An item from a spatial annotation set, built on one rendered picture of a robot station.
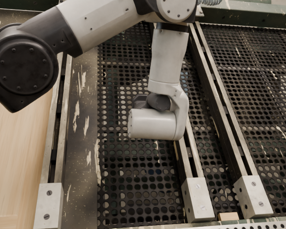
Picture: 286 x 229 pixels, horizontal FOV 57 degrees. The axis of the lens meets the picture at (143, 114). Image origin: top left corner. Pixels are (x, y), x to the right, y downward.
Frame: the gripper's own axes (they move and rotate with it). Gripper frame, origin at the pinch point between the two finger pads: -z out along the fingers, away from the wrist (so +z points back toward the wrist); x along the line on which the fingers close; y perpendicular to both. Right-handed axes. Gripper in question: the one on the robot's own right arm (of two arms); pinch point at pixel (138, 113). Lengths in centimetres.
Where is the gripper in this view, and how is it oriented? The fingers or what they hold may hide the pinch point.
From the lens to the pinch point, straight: 82.3
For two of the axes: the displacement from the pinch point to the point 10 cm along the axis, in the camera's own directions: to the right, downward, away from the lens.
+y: -9.8, -0.1, -2.0
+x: 0.3, -9.9, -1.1
